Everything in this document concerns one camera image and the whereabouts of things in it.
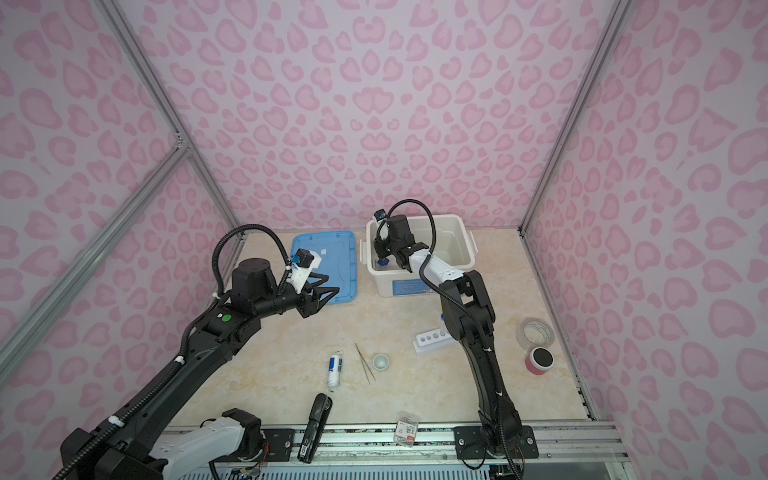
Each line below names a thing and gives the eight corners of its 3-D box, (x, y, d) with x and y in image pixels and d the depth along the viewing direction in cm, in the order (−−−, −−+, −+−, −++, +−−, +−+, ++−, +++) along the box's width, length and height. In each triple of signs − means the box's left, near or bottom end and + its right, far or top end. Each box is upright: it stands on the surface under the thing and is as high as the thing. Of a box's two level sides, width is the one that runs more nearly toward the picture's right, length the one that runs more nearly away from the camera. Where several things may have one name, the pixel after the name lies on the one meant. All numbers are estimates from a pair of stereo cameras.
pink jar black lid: (527, 375, 86) (535, 367, 81) (522, 355, 90) (529, 346, 85) (548, 375, 86) (557, 367, 81) (542, 355, 90) (550, 346, 85)
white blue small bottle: (327, 387, 84) (326, 384, 82) (331, 358, 90) (330, 354, 87) (339, 387, 84) (338, 384, 82) (342, 358, 90) (341, 354, 87)
